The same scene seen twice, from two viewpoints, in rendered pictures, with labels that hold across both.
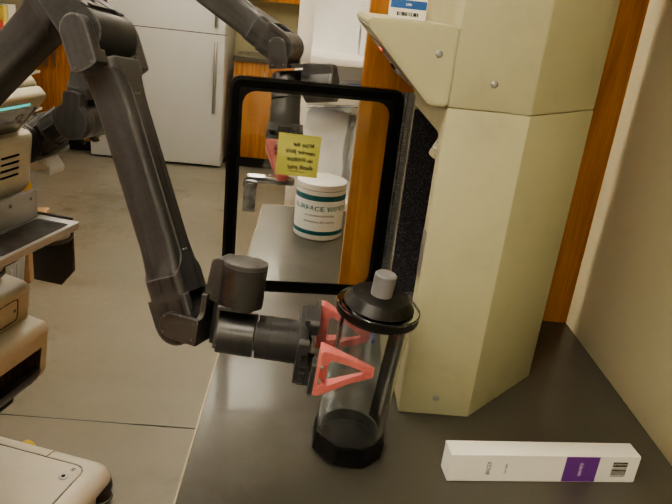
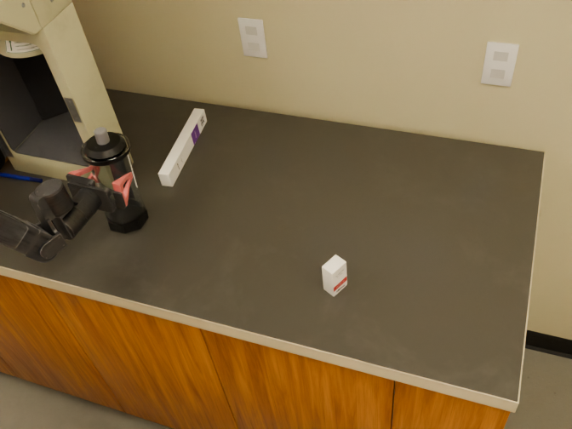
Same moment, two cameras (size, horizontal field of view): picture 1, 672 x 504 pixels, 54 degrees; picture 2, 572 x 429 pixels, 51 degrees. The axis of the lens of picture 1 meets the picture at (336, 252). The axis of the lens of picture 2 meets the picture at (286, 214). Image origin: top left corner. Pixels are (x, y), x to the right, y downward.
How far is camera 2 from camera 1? 0.85 m
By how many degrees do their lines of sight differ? 55
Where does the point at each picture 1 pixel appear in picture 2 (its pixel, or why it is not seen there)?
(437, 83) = (31, 20)
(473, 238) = (88, 82)
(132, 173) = not seen: outside the picture
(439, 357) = not seen: hidden behind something
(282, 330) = (88, 197)
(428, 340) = not seen: hidden behind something
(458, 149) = (59, 45)
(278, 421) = (91, 246)
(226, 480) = (127, 276)
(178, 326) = (53, 246)
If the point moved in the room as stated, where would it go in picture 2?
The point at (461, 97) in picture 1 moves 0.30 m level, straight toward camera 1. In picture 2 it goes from (44, 18) to (154, 50)
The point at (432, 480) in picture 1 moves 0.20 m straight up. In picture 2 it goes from (169, 191) to (149, 132)
